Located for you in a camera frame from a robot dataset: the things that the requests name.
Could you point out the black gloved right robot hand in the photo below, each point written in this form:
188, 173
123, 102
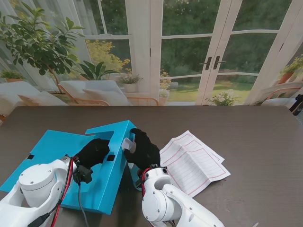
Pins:
145, 151

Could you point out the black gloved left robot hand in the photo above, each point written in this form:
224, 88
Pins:
94, 153

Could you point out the blue file box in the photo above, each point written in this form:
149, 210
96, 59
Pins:
59, 146

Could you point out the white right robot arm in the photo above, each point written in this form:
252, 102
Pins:
165, 203

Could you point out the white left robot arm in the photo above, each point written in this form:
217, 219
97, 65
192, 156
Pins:
35, 184

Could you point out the printed garden window backdrop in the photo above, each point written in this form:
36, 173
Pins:
189, 47

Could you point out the black stand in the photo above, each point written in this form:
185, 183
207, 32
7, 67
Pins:
297, 104

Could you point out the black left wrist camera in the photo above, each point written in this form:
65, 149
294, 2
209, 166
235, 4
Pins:
82, 175

